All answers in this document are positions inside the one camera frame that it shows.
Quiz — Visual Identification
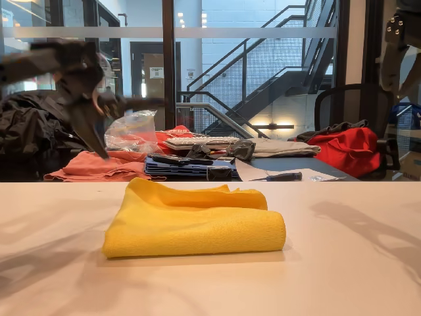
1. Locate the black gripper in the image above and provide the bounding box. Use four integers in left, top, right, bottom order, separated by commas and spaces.
380, 0, 421, 99
52, 41, 166, 161

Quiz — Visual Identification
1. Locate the yellow microfibre towel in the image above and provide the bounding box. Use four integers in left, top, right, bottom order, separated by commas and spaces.
101, 176, 286, 260

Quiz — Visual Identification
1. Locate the clear plastic bag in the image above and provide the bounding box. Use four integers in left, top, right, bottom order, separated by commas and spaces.
104, 109, 159, 154

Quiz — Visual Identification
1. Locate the salmon orange folded cloth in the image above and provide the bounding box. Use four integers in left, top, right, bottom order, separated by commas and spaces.
43, 150, 167, 182

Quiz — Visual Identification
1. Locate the black mesh office chair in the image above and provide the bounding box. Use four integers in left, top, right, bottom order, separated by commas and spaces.
314, 83, 401, 180

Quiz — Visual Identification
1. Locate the blue plastic crate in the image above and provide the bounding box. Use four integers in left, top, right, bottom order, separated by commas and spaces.
391, 101, 421, 159

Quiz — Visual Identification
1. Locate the dark framed door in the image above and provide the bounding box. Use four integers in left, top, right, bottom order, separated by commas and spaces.
130, 41, 182, 131

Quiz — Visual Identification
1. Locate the black jacket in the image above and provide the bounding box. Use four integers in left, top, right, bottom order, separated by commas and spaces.
0, 90, 101, 182

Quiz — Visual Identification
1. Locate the red shirt white print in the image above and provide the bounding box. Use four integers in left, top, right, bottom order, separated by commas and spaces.
154, 124, 195, 155

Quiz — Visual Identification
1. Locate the dark olive garment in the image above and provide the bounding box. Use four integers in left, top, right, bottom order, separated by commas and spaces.
295, 120, 369, 142

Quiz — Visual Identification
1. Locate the white computer keyboard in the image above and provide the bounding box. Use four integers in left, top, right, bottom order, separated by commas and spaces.
163, 136, 241, 151

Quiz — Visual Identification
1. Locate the blue folder stack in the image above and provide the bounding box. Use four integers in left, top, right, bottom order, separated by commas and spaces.
143, 156, 240, 180

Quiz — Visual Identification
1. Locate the red fabric bag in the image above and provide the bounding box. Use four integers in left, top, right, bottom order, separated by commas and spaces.
305, 126, 384, 178

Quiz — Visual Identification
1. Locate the small dark crumpled bag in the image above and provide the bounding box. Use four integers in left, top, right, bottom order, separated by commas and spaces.
186, 144, 211, 161

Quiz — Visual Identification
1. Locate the black metal staircase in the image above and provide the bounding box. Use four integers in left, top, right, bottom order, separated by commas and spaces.
176, 0, 339, 139

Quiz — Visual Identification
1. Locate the small black box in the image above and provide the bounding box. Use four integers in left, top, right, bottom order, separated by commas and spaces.
207, 166, 232, 181

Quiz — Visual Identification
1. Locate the beige folded cloth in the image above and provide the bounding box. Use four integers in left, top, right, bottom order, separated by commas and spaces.
251, 137, 322, 158

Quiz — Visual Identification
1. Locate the large dark crumpled bag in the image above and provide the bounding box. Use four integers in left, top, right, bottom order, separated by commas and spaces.
230, 138, 257, 161

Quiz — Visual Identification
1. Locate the black desk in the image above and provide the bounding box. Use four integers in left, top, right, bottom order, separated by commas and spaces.
251, 157, 360, 182

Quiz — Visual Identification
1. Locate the white lined paper sheet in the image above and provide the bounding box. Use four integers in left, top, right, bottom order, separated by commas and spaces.
235, 159, 348, 182

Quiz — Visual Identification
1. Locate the blue black screwdriver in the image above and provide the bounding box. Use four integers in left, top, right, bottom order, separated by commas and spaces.
252, 171, 303, 182

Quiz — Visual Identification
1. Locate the black bar wall light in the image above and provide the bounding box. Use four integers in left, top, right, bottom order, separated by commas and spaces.
255, 122, 295, 130

